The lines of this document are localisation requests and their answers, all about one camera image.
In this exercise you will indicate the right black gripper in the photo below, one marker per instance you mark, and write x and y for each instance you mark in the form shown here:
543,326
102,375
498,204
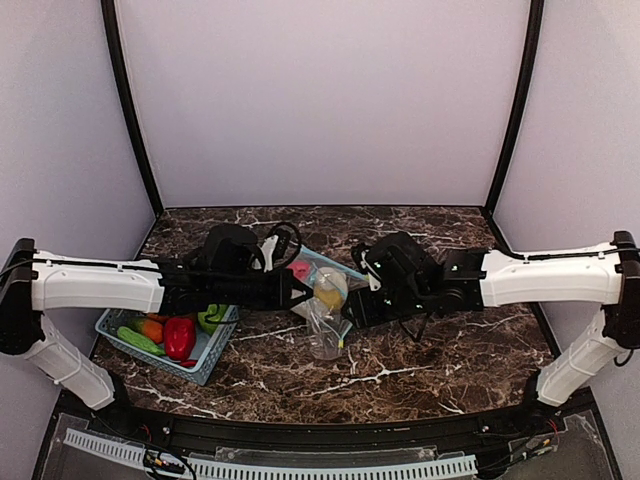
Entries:
361,307

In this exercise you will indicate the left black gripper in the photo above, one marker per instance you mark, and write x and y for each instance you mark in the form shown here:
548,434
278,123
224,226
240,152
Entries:
282,291

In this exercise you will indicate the large red toy apple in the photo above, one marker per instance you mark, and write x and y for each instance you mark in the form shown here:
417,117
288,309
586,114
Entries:
301,269

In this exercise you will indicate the yellow toy potato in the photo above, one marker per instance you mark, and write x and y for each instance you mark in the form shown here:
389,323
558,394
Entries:
332,299

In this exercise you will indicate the large clear zip bag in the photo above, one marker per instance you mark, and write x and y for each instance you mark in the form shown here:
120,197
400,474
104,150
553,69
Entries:
355,279

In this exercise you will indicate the small clear zip bag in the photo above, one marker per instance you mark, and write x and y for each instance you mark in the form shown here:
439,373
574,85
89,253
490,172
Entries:
327,330

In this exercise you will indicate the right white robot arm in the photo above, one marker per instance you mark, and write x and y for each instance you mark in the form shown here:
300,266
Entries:
405,280

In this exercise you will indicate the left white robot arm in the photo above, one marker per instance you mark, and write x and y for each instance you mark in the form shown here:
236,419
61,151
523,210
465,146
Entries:
230,268

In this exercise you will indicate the light blue plastic basket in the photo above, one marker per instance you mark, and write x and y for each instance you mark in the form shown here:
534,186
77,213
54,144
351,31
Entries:
207,349

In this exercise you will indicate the red toy bell pepper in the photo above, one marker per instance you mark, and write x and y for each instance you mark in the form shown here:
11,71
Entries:
179,338

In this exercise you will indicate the orange toy carrot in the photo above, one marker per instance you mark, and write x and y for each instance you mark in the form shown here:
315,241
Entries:
149,328

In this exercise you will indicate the green toy cucumber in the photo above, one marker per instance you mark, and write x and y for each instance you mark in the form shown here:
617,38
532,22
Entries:
139,341

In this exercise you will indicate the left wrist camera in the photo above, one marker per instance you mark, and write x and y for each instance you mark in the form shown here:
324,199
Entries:
281,246

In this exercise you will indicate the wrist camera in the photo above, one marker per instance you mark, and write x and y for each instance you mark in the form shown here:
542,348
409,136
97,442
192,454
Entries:
281,246
358,254

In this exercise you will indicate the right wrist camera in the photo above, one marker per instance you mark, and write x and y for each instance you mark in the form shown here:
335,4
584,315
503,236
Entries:
358,254

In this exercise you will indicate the white slotted cable duct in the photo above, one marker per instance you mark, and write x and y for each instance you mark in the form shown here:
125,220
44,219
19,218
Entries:
235,463

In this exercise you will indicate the black front frame rail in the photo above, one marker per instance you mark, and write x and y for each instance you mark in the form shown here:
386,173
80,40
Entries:
484,432

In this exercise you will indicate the left black frame post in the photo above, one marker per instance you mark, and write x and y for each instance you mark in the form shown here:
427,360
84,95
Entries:
128,109

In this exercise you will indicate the black frame post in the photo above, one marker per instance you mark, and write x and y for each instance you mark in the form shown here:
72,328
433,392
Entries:
520,97
128,109

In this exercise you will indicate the right black frame post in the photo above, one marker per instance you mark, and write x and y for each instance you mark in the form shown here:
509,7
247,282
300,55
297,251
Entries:
520,97

